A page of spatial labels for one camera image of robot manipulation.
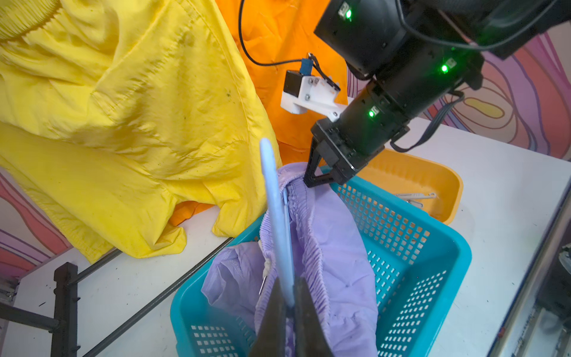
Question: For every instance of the light blue wire hanger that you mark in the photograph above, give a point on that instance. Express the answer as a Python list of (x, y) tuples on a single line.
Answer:
[(279, 217)]

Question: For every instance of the grey clothespin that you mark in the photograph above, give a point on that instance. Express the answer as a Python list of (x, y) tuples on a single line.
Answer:
[(415, 199)]

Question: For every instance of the yellow plastic tray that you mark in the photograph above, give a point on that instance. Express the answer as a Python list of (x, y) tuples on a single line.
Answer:
[(400, 173)]

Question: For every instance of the black clothes rack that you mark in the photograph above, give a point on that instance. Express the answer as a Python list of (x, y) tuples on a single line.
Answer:
[(114, 293)]

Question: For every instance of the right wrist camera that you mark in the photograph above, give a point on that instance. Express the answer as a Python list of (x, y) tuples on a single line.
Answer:
[(309, 89)]

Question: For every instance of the teal plastic basket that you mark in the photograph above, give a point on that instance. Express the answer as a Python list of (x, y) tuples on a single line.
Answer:
[(418, 262)]

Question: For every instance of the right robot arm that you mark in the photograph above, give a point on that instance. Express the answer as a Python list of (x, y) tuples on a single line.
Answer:
[(410, 54)]

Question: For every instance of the yellow shorts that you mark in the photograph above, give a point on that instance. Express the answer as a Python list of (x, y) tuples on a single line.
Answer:
[(115, 112)]

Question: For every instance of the lilac shorts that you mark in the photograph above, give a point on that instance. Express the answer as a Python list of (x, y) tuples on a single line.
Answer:
[(328, 252)]

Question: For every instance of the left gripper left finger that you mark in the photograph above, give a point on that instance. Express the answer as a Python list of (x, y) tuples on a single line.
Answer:
[(271, 338)]

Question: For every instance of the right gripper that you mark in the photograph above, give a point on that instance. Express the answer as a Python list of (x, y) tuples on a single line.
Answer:
[(338, 154)]

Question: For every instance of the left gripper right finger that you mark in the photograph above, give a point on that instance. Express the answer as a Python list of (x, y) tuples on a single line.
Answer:
[(310, 339)]

